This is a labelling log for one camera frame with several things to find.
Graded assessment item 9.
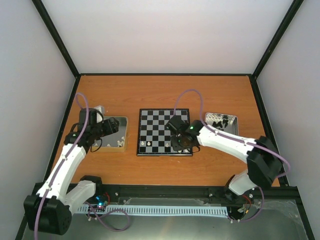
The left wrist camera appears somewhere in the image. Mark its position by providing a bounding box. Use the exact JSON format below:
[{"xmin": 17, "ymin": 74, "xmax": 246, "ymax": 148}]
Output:
[{"xmin": 95, "ymin": 105, "xmax": 105, "ymax": 123}]

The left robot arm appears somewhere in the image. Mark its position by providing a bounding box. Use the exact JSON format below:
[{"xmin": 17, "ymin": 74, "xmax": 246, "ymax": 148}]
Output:
[{"xmin": 23, "ymin": 105, "xmax": 119, "ymax": 235}]

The black and white chessboard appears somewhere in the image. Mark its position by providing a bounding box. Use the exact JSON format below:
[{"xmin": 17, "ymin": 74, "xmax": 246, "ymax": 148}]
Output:
[{"xmin": 136, "ymin": 108, "xmax": 193, "ymax": 157}]

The light blue cable duct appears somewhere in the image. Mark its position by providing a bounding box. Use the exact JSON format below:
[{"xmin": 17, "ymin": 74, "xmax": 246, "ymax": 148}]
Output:
[{"xmin": 93, "ymin": 205, "xmax": 228, "ymax": 218}]

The tan tray of white pieces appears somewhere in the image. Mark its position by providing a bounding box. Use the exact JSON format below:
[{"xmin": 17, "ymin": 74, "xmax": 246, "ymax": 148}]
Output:
[{"xmin": 91, "ymin": 116, "xmax": 128, "ymax": 153}]

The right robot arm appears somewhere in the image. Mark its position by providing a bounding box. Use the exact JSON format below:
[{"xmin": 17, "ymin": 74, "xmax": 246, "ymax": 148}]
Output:
[{"xmin": 165, "ymin": 115, "xmax": 285, "ymax": 203}]

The black aluminium frame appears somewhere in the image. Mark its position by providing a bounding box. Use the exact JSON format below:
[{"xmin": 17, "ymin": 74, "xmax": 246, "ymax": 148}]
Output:
[{"xmin": 31, "ymin": 0, "xmax": 315, "ymax": 240}]

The green lit circuit board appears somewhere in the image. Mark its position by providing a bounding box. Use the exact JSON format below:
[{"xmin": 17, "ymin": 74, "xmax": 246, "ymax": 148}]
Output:
[{"xmin": 95, "ymin": 192, "xmax": 110, "ymax": 209}]

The clear tray of black pieces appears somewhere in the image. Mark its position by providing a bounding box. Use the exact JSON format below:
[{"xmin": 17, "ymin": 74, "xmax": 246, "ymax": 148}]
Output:
[{"xmin": 204, "ymin": 112, "xmax": 239, "ymax": 136}]

